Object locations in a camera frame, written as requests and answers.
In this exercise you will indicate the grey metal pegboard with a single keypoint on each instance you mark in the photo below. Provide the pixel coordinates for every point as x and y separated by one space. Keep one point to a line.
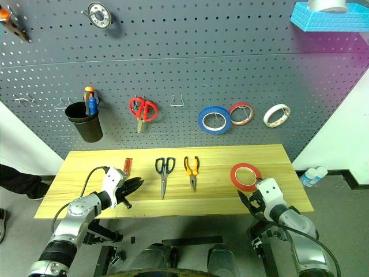
184 57

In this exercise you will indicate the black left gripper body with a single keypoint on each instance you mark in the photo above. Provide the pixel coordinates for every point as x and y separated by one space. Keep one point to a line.
121 193

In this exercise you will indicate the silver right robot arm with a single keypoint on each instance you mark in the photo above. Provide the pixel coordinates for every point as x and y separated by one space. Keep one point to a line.
302 231

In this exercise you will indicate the blue tape roll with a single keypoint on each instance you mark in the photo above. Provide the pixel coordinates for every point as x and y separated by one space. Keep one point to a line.
201 121

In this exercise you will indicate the round silver metal disc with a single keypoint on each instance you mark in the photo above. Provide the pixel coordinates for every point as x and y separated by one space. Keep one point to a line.
92 13

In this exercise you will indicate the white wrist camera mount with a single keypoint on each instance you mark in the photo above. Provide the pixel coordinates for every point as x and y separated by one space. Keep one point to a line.
113 181
272 196

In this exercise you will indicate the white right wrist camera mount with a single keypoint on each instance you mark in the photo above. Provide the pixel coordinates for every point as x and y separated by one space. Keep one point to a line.
272 196

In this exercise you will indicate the dark grey rounded shape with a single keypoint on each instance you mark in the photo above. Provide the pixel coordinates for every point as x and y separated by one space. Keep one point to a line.
155 259
222 259

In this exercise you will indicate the blue plastic basket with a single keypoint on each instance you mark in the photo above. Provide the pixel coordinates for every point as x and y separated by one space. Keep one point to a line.
325 20

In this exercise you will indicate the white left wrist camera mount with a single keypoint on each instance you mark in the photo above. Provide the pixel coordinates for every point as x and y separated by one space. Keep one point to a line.
113 181

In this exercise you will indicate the wide red tape roll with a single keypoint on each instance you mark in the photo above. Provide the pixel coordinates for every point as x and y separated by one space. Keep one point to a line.
233 176

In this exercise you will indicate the orange brown hand tool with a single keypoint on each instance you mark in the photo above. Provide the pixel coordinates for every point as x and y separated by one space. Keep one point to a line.
14 27

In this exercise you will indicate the orange black needle-nose pliers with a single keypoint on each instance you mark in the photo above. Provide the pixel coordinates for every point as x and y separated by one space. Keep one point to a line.
192 181

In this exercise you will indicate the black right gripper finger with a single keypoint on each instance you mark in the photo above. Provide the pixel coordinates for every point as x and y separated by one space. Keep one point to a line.
258 180
245 199

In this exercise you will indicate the black metal table leg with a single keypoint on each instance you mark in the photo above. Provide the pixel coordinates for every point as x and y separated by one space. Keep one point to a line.
265 254
101 231

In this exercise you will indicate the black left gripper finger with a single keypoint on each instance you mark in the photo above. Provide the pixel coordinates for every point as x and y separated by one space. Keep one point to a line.
134 181
132 190

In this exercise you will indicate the black plastic cup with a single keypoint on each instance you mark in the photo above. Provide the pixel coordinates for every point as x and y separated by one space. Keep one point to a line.
89 130

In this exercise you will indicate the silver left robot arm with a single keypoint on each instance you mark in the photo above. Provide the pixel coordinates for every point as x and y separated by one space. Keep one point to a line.
75 213

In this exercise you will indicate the clear plastic water bottle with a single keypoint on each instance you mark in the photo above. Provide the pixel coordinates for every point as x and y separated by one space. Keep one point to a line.
308 179
321 172

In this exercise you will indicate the white tape roll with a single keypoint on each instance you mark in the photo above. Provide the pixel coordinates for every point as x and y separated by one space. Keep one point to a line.
274 109

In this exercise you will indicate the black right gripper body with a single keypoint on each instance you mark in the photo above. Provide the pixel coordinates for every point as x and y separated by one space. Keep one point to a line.
257 205

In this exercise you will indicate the thin red tape roll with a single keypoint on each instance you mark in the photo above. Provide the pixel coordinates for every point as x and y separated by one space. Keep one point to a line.
241 104

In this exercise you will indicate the person in black clothing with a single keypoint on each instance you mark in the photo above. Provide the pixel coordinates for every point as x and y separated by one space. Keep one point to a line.
20 181

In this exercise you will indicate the silver object in basket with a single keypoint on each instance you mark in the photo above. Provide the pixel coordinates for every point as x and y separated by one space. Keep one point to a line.
325 4

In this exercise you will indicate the black floor tape strip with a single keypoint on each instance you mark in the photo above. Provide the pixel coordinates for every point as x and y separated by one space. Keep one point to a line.
193 240

